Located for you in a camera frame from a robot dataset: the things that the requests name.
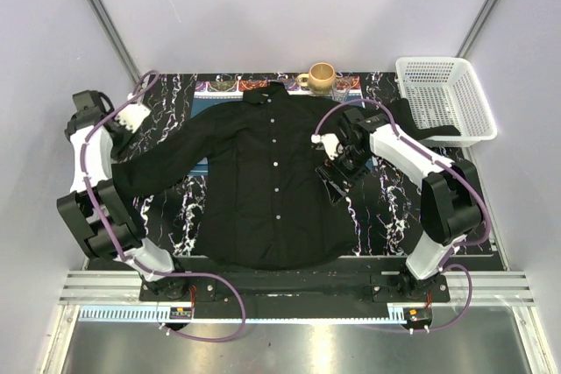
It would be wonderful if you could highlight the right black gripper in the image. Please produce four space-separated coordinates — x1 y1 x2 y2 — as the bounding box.
316 146 373 206

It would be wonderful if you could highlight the black button shirt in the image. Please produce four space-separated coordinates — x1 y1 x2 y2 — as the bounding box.
110 81 461 272

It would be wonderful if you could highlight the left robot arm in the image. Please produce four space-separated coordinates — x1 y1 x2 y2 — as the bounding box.
56 90 189 300

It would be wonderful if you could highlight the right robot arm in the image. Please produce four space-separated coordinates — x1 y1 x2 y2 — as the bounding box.
311 103 488 301

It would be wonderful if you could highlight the clear drinking glass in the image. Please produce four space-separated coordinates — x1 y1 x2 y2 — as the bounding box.
331 78 352 102

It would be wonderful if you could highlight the blue patterned placemat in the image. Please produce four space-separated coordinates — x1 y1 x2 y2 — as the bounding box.
188 73 367 176

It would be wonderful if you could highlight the tan ceramic mug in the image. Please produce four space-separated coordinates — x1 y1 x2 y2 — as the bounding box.
295 62 337 96

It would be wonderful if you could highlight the white plastic basket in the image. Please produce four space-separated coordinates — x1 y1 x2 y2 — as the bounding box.
395 57 497 148

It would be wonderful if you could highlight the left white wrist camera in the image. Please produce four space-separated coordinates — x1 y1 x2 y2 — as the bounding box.
114 102 151 133

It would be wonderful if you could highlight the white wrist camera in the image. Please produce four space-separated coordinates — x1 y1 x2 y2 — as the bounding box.
114 102 151 133
310 133 343 161

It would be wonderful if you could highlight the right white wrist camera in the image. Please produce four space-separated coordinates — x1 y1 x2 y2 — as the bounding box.
310 133 343 161

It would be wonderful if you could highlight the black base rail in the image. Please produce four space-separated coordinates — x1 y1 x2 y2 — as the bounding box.
138 255 452 321

